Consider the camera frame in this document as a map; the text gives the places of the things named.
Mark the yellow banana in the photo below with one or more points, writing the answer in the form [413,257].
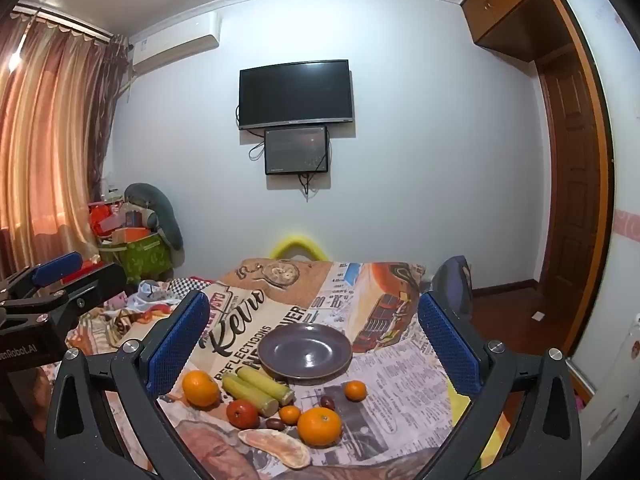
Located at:
[265,384]

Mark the orange-brown curtain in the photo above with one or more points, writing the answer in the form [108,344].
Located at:
[55,135]

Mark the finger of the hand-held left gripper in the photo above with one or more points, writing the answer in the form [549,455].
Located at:
[95,282]
[56,265]

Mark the blue chair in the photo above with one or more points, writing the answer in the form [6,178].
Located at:
[452,275]

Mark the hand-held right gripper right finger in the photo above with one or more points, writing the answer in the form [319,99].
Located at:
[447,347]

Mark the black wall television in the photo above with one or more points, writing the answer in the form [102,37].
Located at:
[296,92]

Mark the wooden overhead cabinet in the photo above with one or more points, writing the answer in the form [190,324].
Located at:
[510,5]

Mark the small orange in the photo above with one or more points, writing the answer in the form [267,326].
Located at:
[356,391]
[290,415]

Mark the green patterned box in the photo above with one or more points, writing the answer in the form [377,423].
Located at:
[140,257]

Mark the yellow-green sugarcane piece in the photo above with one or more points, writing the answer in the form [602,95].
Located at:
[247,394]

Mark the brown wooden door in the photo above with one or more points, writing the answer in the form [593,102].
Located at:
[570,180]

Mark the dark purple plate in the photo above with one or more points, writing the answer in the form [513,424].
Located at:
[305,352]

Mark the white appliance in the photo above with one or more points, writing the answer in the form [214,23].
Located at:
[615,380]

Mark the pomelo slice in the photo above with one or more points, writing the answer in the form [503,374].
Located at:
[275,447]

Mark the large orange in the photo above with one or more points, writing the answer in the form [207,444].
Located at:
[320,426]
[201,388]

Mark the white air conditioner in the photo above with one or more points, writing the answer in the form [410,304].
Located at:
[172,45]

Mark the small black wall monitor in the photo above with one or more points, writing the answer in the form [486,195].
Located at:
[296,150]

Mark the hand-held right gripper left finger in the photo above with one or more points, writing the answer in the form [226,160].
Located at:
[177,342]

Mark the pile of colourful clothes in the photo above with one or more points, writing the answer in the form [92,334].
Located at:
[150,300]

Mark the red tomato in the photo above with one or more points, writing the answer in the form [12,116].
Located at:
[242,413]

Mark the pile of red boxes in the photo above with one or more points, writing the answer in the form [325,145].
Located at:
[105,220]

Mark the printed newspaper-style tablecloth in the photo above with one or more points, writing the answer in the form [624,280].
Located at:
[395,365]

